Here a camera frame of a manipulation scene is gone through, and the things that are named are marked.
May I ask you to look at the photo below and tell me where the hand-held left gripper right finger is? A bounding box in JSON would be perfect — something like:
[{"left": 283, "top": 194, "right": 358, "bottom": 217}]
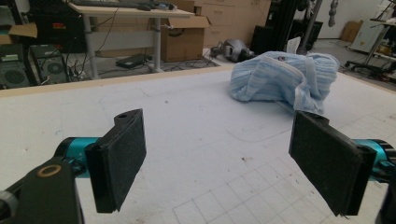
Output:
[{"left": 289, "top": 110, "right": 377, "bottom": 217}]

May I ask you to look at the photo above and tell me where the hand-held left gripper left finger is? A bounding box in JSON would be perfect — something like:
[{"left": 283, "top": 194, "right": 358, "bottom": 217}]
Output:
[{"left": 84, "top": 108, "right": 148, "bottom": 214}]

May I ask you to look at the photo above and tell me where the blue striped towel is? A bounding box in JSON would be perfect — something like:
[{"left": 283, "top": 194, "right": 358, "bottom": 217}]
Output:
[{"left": 229, "top": 50, "right": 341, "bottom": 116}]

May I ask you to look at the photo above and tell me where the white foam mat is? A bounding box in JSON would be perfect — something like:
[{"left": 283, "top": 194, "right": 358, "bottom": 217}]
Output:
[{"left": 0, "top": 66, "right": 396, "bottom": 224}]

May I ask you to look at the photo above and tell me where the flat black device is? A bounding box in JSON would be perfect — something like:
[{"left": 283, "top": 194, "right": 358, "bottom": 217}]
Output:
[{"left": 115, "top": 53, "right": 153, "bottom": 69}]

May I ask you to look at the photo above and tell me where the large cardboard box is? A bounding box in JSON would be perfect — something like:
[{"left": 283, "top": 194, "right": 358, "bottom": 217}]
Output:
[{"left": 160, "top": 15, "right": 211, "bottom": 63}]

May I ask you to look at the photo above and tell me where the black computer tower green label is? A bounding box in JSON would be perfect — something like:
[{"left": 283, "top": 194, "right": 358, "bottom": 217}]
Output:
[{"left": 0, "top": 43, "right": 31, "bottom": 91}]

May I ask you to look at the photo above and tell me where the grey headset device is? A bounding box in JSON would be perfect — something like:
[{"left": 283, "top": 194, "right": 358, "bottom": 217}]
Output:
[{"left": 211, "top": 38, "right": 256, "bottom": 63}]

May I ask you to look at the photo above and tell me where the white-legged desk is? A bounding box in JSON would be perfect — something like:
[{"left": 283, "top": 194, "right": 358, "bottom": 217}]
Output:
[{"left": 66, "top": 0, "right": 195, "bottom": 80}]

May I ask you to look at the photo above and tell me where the black keyboard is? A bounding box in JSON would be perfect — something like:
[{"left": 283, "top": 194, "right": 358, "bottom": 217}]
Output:
[{"left": 70, "top": 0, "right": 141, "bottom": 9}]

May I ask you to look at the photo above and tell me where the small open cardboard box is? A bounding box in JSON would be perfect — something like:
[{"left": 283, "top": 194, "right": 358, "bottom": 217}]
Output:
[{"left": 0, "top": 21, "right": 38, "bottom": 45}]

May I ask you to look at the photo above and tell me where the light wooden cabinet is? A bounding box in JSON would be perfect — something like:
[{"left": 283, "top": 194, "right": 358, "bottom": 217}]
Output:
[{"left": 194, "top": 0, "right": 272, "bottom": 49}]

